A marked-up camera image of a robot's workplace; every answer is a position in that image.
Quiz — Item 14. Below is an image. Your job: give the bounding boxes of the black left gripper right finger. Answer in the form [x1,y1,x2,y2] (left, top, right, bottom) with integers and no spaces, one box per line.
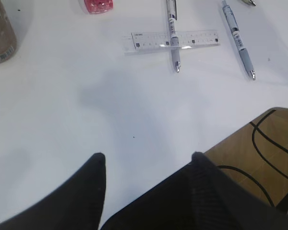
[188,152,288,230]

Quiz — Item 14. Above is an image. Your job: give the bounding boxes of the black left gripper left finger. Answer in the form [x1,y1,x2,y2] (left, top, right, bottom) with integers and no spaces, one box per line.
[0,153,106,230]

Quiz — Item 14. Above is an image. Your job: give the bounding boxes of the brown Nescafe coffee bottle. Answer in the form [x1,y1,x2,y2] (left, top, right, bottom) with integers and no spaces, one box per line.
[0,0,17,63]

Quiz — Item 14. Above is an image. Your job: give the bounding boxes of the blue white gel pen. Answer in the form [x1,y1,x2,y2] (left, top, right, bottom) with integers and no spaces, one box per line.
[222,0,256,80]

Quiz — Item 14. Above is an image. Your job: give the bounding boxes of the pink pencil sharpener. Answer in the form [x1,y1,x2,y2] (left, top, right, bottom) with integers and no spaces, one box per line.
[84,0,113,14]

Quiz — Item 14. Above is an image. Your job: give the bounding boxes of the cream ballpoint pen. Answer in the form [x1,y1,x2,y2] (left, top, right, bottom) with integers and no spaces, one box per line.
[242,0,256,6]

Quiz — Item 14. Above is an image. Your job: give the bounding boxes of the clear plastic ruler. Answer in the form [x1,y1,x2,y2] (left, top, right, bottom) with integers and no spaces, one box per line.
[122,30,220,54]

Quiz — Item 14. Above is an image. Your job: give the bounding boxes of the black floor cable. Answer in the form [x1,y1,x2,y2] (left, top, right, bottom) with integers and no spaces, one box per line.
[217,109,288,216]

